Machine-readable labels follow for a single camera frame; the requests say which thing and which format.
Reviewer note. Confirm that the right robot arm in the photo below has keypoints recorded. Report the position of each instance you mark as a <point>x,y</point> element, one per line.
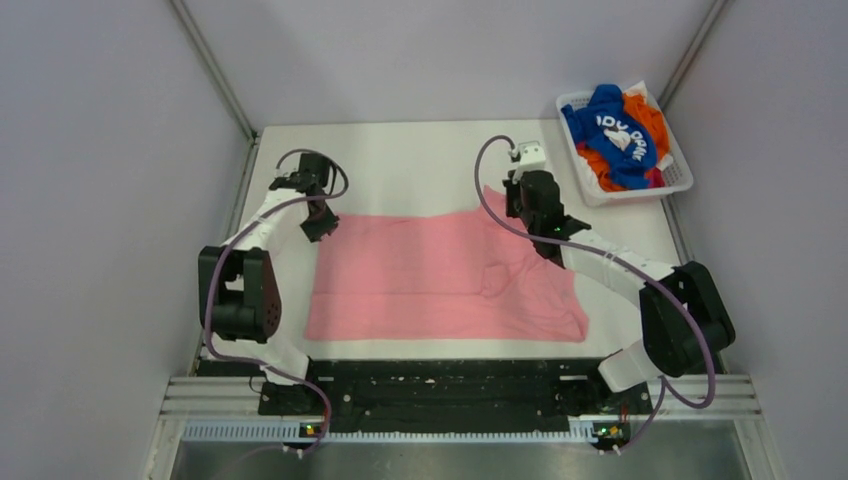
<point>683,320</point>

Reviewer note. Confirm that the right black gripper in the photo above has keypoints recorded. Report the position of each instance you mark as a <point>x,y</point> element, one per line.
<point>512,188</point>

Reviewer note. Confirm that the red t-shirt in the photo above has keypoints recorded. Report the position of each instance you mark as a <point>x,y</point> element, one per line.
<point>654,178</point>

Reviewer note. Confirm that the orange t-shirt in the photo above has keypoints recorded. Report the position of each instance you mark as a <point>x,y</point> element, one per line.
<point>646,119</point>

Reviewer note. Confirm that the pink t-shirt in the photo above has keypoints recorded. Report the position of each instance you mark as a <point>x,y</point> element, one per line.
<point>456,276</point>

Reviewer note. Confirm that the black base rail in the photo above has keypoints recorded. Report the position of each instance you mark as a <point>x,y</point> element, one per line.
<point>444,396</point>

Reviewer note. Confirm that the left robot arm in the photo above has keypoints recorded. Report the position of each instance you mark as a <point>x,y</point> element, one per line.
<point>241,306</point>

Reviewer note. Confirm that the blue printed t-shirt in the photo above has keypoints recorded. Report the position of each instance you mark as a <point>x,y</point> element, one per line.
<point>616,136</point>

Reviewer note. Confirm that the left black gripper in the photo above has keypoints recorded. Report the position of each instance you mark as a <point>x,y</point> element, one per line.
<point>328,224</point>

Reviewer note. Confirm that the white slotted cable duct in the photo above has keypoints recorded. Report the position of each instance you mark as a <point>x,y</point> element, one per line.
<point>280,431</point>

